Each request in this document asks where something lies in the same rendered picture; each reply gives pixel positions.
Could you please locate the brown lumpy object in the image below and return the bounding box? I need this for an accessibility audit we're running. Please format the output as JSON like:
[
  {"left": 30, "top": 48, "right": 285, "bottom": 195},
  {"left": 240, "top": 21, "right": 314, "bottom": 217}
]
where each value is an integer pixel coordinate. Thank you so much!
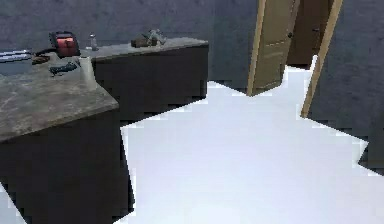
[{"left": 130, "top": 34, "right": 154, "bottom": 49}]

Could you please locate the tan room door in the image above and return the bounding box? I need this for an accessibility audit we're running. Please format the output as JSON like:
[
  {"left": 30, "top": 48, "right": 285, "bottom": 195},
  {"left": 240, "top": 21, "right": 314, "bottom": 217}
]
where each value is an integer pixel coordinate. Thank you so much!
[{"left": 250, "top": 0, "right": 301, "bottom": 97}]

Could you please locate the grey crumpled object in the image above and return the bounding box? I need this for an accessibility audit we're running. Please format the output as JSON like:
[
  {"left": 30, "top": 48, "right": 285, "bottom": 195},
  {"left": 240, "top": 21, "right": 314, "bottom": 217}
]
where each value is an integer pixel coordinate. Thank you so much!
[{"left": 147, "top": 28, "right": 168, "bottom": 47}]

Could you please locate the clear glass shaker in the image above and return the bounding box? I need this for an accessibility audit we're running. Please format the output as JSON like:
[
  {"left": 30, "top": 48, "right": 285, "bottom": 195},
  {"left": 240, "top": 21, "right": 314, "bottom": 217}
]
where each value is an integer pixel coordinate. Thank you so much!
[{"left": 87, "top": 32, "right": 99, "bottom": 52}]

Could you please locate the red and black appliance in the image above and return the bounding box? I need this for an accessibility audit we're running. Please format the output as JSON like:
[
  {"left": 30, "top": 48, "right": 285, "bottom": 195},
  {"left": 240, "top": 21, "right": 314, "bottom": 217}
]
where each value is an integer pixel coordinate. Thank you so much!
[{"left": 48, "top": 30, "right": 82, "bottom": 59}]

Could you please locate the dark blue spatula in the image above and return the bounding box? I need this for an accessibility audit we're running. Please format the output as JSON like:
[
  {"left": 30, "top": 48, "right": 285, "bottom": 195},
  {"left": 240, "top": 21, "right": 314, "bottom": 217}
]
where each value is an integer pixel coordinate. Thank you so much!
[{"left": 48, "top": 61, "right": 79, "bottom": 77}]

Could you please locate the dark kitchen counter cabinet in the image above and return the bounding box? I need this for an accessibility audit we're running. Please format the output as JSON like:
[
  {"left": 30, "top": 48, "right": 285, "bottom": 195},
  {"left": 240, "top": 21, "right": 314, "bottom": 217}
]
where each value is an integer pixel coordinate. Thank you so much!
[{"left": 0, "top": 36, "right": 210, "bottom": 224}]

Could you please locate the small brown dish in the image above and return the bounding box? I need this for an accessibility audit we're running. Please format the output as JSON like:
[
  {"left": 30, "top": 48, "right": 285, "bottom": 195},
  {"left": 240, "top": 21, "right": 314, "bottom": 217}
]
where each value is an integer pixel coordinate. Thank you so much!
[{"left": 31, "top": 54, "right": 51, "bottom": 66}]

